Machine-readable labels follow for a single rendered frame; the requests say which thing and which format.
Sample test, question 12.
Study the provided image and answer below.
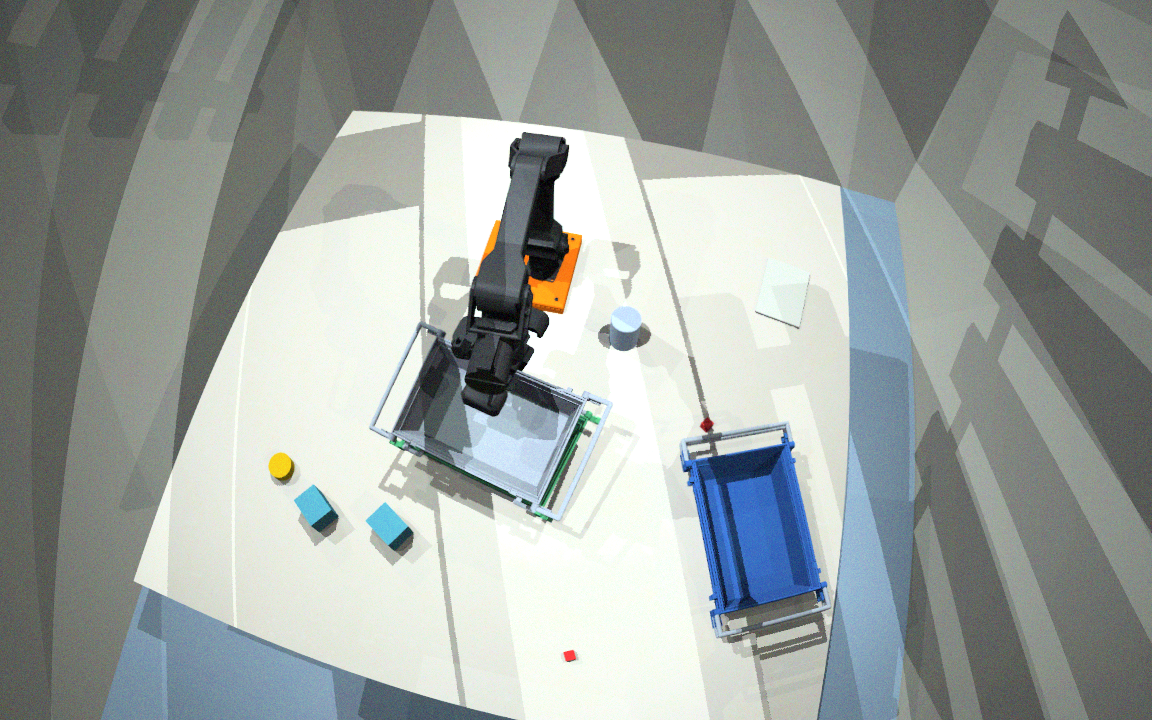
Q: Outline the light blue block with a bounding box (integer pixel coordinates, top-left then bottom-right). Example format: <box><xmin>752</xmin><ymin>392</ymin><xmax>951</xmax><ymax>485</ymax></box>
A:
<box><xmin>294</xmin><ymin>484</ymin><xmax>339</xmax><ymax>532</ymax></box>
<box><xmin>365</xmin><ymin>502</ymin><xmax>414</xmax><ymax>551</ymax></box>

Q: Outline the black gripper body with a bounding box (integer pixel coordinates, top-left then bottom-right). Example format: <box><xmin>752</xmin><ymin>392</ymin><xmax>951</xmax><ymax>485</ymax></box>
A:
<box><xmin>460</xmin><ymin>306</ymin><xmax>550</xmax><ymax>417</ymax></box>

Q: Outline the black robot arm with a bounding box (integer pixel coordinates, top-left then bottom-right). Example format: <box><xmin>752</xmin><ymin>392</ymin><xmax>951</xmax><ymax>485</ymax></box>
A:
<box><xmin>450</xmin><ymin>132</ymin><xmax>569</xmax><ymax>395</ymax></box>

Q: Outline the yellow short cylinder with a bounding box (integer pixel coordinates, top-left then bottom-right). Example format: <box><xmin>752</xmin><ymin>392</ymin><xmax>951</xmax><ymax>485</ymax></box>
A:
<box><xmin>268</xmin><ymin>453</ymin><xmax>294</xmax><ymax>482</ymax></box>

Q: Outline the green plastic tray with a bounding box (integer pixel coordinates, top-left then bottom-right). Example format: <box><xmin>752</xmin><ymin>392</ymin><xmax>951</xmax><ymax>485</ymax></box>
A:
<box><xmin>389</xmin><ymin>411</ymin><xmax>601</xmax><ymax>523</ymax></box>

